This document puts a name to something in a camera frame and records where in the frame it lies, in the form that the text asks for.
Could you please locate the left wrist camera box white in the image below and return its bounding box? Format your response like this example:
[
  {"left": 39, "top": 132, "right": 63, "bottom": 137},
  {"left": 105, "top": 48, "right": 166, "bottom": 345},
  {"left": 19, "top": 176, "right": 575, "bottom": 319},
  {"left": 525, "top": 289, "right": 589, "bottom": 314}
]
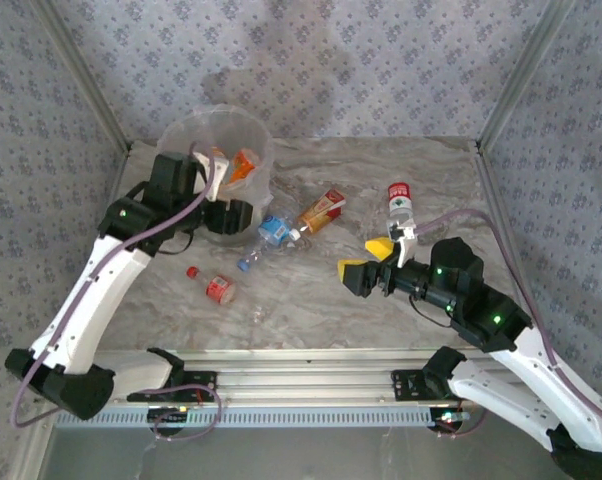
[{"left": 193, "top": 149, "right": 231, "bottom": 202}]

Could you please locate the grey slotted cable duct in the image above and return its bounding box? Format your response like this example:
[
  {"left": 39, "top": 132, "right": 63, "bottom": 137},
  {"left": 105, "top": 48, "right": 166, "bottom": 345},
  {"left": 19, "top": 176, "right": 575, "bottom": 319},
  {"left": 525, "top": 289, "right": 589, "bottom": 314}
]
[{"left": 54, "top": 405, "right": 465, "bottom": 430}]

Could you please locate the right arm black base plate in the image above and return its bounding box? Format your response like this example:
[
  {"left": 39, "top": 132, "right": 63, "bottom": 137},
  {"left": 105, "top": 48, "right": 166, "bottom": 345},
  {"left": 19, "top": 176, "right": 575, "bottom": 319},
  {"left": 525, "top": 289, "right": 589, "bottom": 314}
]
[{"left": 389, "top": 367, "right": 485, "bottom": 401}]

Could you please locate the aluminium frame post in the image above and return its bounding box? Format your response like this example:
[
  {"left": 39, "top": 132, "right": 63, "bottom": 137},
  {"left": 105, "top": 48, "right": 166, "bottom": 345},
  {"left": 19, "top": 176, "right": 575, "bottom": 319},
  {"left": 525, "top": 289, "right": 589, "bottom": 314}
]
[
  {"left": 28, "top": 0, "right": 133, "bottom": 154},
  {"left": 474, "top": 0, "right": 578, "bottom": 154}
]

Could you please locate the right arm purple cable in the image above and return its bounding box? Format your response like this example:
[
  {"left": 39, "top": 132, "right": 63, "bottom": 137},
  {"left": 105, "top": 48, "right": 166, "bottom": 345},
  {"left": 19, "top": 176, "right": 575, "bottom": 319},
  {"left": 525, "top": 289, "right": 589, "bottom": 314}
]
[{"left": 413, "top": 208, "right": 602, "bottom": 440}]

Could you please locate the gold red drink carton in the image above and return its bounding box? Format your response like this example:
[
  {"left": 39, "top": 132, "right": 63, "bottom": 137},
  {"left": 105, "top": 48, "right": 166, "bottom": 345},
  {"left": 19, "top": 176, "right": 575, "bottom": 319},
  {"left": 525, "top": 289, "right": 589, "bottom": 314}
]
[{"left": 296, "top": 188, "right": 347, "bottom": 235}]

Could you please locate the light blue label clear bottle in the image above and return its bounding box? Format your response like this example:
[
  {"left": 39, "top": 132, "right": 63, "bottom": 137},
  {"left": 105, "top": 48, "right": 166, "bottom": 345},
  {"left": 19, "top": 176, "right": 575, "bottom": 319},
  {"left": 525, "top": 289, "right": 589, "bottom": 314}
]
[{"left": 257, "top": 212, "right": 302, "bottom": 247}]

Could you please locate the red label bottle red cap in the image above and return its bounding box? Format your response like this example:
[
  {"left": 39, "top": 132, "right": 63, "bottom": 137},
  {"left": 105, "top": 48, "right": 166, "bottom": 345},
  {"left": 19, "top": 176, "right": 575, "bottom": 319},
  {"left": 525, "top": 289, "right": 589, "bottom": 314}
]
[{"left": 185, "top": 265, "right": 236, "bottom": 305}]

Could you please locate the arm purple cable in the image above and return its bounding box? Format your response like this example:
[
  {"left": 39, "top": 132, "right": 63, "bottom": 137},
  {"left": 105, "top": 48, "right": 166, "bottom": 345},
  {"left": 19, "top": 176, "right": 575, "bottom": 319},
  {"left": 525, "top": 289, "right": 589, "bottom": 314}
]
[
  {"left": 9, "top": 142, "right": 224, "bottom": 442},
  {"left": 413, "top": 208, "right": 602, "bottom": 440}
]

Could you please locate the clear plastic bin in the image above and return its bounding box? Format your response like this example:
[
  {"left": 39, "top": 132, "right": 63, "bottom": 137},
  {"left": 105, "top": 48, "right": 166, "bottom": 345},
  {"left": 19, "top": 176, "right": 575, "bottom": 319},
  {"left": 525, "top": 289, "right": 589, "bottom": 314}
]
[{"left": 156, "top": 103, "right": 275, "bottom": 246}]

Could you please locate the clear bottle blue cap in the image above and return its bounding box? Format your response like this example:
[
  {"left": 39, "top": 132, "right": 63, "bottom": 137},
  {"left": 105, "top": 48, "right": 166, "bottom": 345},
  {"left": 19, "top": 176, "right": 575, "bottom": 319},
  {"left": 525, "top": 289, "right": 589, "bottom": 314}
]
[{"left": 236, "top": 239, "right": 270, "bottom": 272}]

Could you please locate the red white label bottle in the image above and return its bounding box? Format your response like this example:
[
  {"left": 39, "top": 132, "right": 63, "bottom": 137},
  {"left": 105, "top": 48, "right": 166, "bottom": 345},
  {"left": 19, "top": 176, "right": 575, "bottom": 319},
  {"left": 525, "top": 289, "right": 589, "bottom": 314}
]
[{"left": 386, "top": 180, "right": 415, "bottom": 226}]

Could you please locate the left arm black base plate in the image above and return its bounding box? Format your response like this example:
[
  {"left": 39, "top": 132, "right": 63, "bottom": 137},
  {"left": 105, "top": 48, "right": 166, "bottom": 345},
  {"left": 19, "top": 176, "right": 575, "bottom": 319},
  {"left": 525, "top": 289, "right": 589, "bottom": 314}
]
[{"left": 114, "top": 370, "right": 218, "bottom": 404}]

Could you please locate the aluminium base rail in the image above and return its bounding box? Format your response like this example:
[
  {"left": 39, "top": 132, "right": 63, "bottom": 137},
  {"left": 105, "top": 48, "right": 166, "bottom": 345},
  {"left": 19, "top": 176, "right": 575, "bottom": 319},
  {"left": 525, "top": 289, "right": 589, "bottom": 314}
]
[{"left": 34, "top": 348, "right": 580, "bottom": 407}]

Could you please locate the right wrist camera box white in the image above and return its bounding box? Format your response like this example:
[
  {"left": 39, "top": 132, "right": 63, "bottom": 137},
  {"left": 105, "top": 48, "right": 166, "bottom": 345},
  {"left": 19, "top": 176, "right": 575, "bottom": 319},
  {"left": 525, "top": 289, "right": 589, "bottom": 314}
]
[{"left": 385, "top": 219, "right": 418, "bottom": 269}]

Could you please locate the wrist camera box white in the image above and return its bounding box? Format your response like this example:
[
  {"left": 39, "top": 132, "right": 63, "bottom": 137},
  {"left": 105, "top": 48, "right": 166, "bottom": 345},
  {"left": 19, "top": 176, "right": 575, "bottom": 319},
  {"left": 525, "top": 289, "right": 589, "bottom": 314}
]
[
  {"left": 193, "top": 149, "right": 231, "bottom": 202},
  {"left": 385, "top": 219, "right": 418, "bottom": 269}
]

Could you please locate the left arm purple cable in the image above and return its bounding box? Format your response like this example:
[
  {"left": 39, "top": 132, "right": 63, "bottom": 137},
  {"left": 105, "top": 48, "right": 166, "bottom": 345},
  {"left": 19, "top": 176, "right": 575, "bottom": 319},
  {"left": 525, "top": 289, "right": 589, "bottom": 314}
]
[{"left": 9, "top": 142, "right": 224, "bottom": 442}]

